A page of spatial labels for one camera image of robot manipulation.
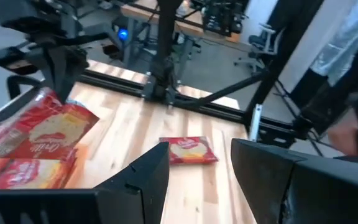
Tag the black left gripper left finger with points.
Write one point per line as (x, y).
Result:
(154, 174)

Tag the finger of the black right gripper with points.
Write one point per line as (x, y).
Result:
(56, 71)
(75, 70)

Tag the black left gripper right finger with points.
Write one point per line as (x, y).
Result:
(259, 168)

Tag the Orville Redenbacher's popcorn bag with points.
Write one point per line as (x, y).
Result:
(188, 151)
(51, 130)
(26, 174)

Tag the blue indicator light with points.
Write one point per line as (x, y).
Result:
(123, 34)

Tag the person's hand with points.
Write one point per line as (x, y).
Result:
(343, 137)

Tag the wooden workbench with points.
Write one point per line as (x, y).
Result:
(191, 28)

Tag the grey office chair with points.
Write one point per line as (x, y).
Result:
(261, 40)

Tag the black workbench equipment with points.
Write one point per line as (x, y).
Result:
(222, 15)

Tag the person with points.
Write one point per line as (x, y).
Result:
(346, 37)

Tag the silver metal bracket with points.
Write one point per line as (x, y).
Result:
(256, 123)

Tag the black table frame rail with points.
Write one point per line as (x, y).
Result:
(216, 107)

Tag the black diagonal frame brace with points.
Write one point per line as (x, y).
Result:
(235, 88)

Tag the black upright frame post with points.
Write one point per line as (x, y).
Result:
(166, 46)

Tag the black slanted frame post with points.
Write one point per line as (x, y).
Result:
(286, 46)

